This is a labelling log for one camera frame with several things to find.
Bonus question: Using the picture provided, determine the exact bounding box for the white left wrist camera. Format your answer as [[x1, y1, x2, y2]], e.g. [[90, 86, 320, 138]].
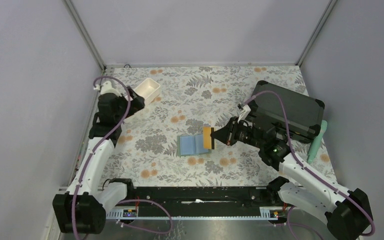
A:
[[93, 80, 122, 97]]

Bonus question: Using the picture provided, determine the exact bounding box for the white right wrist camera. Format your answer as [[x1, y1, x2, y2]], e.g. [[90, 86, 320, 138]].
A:
[[237, 104, 251, 121]]

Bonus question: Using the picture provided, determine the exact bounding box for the white rectangular plastic tray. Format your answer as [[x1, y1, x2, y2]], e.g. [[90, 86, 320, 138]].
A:
[[134, 77, 161, 106]]

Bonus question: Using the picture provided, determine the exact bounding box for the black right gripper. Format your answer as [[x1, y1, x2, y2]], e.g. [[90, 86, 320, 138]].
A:
[[210, 116, 264, 149]]

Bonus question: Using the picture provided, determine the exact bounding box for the floral patterned table mat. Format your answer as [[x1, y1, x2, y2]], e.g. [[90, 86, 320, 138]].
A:
[[101, 66, 307, 187]]

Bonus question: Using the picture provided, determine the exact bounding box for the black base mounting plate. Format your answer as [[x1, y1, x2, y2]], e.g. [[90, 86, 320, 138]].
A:
[[126, 186, 291, 220]]

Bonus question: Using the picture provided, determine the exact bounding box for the mint green cylindrical object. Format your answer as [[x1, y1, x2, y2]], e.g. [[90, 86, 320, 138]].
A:
[[307, 120, 328, 164]]

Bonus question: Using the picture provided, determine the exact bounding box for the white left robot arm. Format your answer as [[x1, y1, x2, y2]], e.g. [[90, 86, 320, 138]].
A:
[[52, 86, 145, 234]]

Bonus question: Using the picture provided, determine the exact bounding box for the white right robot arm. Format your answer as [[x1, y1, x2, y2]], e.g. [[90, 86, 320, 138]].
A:
[[208, 117, 376, 240]]

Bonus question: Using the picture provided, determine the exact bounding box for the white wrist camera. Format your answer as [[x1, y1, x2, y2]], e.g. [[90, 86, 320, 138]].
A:
[[93, 80, 122, 97], [237, 104, 251, 121]]

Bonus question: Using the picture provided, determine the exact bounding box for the black hard carrying case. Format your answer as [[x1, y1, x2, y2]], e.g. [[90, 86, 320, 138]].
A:
[[245, 80, 325, 144]]

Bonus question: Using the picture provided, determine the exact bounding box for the green card holder wallet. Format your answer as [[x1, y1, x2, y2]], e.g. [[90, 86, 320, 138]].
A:
[[176, 134, 212, 157]]

